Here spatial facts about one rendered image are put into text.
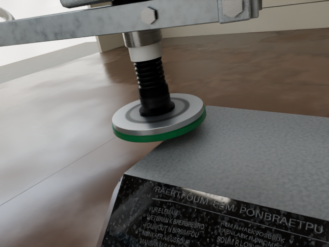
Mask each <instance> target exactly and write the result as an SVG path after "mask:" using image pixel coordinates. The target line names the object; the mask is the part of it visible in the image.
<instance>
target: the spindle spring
mask: <svg viewBox="0 0 329 247"><path fill-rule="evenodd" d="M161 58H162V57H159V58H156V59H154V60H151V61H148V62H143V63H140V62H135V63H134V66H135V71H136V76H138V77H137V80H138V85H139V89H140V90H152V89H156V88H159V87H161V86H163V85H164V84H165V82H166V80H165V75H164V70H163V65H162V63H163V62H162V60H161ZM155 63H156V64H155ZM152 64H155V65H152ZM149 65H152V66H149ZM144 66H149V67H144ZM141 67H144V68H141ZM158 67H159V68H158ZM155 68H157V69H155ZM153 69H155V70H153ZM149 70H153V71H149ZM145 71H149V72H145ZM142 72H145V73H142ZM156 73H158V74H156ZM153 74H156V75H153ZM149 75H152V76H149ZM143 76H149V77H143ZM156 78H158V79H156ZM153 79H156V80H153ZM149 80H153V81H149ZM144 81H149V82H144ZM159 82H160V83H159ZM156 83H158V84H156ZM153 84H156V85H153ZM148 85H152V86H148ZM144 86H148V87H144Z"/></svg>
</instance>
